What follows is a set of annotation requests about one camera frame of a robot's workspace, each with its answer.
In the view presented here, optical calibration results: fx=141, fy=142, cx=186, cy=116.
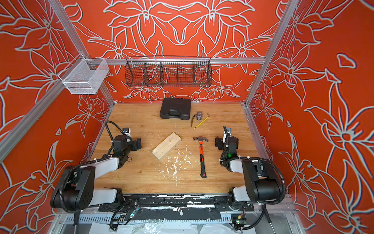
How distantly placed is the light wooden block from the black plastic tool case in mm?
173

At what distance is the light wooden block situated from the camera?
891mm

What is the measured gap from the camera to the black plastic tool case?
1.09m
